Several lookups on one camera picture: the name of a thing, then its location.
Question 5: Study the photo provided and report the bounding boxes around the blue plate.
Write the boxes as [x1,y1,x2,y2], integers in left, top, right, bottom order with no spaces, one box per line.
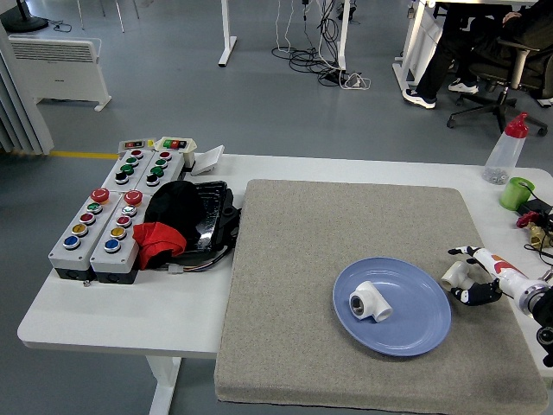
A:
[332,257,453,358]

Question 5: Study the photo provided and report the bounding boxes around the clear squeeze bottle red cap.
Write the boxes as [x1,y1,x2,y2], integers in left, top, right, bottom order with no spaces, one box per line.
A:
[481,112,530,186]

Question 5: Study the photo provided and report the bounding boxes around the black plastic tray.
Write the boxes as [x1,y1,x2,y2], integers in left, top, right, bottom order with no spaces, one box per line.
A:
[172,180,243,265]

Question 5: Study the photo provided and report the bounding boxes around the black cloth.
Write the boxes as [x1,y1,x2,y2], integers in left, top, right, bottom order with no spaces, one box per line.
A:
[143,180,205,243]

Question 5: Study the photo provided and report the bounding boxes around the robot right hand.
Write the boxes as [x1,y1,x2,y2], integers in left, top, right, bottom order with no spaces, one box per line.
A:
[448,245,537,307]

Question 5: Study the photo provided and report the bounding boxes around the white connector coloured wires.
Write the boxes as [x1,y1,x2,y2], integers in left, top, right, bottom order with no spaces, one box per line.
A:
[166,259,217,277]

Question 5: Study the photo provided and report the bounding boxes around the black power adapter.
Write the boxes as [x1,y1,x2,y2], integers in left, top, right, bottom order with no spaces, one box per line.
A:
[516,197,553,218]

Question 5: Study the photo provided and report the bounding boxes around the five-button grey control box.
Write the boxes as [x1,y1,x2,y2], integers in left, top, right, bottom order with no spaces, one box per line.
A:
[48,188,121,281]
[89,189,153,285]

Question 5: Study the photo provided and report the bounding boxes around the black fan stand base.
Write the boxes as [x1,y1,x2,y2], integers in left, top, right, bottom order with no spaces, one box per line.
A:
[0,0,49,34]

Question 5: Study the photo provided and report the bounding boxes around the red cloth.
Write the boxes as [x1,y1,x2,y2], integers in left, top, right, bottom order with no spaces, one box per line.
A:
[131,221,188,271]

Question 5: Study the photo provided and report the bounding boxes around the grey-brown mat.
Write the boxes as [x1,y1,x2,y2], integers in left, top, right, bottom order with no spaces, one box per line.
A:
[213,178,550,415]

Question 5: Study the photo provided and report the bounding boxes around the white panel heater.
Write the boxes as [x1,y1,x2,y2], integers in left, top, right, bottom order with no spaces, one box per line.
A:
[7,34,112,112]

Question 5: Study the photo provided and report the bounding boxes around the white green-red switch box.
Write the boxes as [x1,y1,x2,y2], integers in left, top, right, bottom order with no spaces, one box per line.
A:
[154,136,198,172]

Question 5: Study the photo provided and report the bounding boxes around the white table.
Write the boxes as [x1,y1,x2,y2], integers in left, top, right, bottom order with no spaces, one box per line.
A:
[16,153,553,415]

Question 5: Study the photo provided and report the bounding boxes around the green cup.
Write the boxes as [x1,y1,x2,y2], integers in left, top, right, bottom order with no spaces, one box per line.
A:
[499,176,536,212]

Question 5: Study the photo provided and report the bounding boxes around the black office chair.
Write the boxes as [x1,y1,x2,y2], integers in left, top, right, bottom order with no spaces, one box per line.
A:
[446,36,553,137]

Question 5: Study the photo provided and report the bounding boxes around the white desk frame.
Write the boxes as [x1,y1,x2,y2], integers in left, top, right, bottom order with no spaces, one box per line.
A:
[218,0,351,73]

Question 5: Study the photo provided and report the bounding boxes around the white pipe tee threaded insert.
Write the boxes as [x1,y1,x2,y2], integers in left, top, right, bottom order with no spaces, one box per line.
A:
[348,279,394,324]

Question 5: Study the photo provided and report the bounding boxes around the person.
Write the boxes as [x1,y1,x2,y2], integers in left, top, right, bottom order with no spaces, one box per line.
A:
[401,0,553,110]

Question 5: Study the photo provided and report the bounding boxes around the black cable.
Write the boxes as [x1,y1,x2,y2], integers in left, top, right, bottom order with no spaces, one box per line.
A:
[518,181,553,267]

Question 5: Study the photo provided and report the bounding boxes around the floor cable tangle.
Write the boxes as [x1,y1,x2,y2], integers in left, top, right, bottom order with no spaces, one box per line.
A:
[270,0,372,92]

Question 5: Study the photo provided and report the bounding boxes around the white wall switch panel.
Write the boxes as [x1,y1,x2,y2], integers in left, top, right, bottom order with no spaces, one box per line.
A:
[189,145,226,177]

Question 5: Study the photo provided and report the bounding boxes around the four-button grey control box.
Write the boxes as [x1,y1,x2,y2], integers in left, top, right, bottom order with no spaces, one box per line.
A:
[134,150,186,194]
[101,149,156,192]

